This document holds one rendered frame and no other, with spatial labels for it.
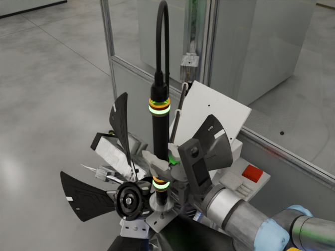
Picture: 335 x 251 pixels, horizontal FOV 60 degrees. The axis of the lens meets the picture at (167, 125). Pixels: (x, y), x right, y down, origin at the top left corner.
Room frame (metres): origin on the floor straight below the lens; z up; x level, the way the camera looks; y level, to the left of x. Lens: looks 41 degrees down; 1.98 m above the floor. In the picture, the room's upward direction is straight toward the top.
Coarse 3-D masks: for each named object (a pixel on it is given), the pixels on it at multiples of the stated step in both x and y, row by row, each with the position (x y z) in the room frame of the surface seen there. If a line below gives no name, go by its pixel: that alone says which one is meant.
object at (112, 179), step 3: (87, 168) 0.79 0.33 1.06; (90, 168) 0.77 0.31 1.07; (93, 168) 0.77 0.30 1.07; (93, 171) 0.76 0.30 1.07; (108, 174) 0.72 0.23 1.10; (108, 177) 0.71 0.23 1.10; (111, 177) 0.70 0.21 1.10; (114, 177) 0.70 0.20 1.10; (111, 180) 0.70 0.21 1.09; (114, 180) 0.69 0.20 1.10; (117, 180) 0.69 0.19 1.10; (120, 180) 0.69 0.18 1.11; (117, 183) 0.68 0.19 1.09; (120, 183) 0.67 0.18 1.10
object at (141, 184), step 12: (144, 180) 0.63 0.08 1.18; (120, 192) 0.55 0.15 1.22; (132, 192) 0.53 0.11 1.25; (144, 192) 0.52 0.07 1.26; (120, 204) 0.52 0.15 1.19; (132, 204) 0.51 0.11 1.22; (144, 204) 0.49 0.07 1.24; (120, 216) 0.49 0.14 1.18; (132, 216) 0.48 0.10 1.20; (144, 216) 0.48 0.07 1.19
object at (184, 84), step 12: (168, 24) 0.56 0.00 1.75; (156, 36) 0.49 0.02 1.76; (168, 36) 0.57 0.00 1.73; (156, 48) 0.48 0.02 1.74; (168, 48) 0.57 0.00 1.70; (156, 60) 0.48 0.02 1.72; (168, 60) 0.57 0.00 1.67; (168, 72) 0.57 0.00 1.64; (168, 84) 0.57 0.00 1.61; (168, 96) 0.57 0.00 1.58; (168, 120) 0.57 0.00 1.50; (168, 132) 0.57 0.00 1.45
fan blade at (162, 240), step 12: (180, 216) 0.48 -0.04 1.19; (168, 228) 0.44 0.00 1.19; (180, 228) 0.44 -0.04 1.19; (192, 228) 0.44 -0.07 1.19; (204, 228) 0.44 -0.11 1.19; (168, 240) 0.41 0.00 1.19; (180, 240) 0.41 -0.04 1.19; (192, 240) 0.41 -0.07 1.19; (204, 240) 0.40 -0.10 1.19; (216, 240) 0.40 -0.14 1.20; (228, 240) 0.40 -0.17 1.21
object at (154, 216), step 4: (168, 212) 0.50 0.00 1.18; (172, 212) 0.50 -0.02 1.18; (176, 212) 0.50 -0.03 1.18; (148, 216) 0.49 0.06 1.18; (152, 216) 0.49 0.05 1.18; (156, 216) 0.49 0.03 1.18; (164, 216) 0.49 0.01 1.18; (168, 216) 0.49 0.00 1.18; (172, 216) 0.49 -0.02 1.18; (148, 220) 0.47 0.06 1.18; (152, 220) 0.47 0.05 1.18; (156, 220) 0.47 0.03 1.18; (160, 220) 0.47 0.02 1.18; (164, 220) 0.47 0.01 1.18; (168, 220) 0.47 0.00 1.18; (148, 224) 0.46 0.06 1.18; (152, 224) 0.46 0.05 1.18; (156, 224) 0.46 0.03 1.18; (160, 224) 0.46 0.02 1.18; (164, 224) 0.46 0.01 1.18; (152, 228) 0.45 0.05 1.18; (156, 228) 0.45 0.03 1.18; (160, 228) 0.45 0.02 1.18
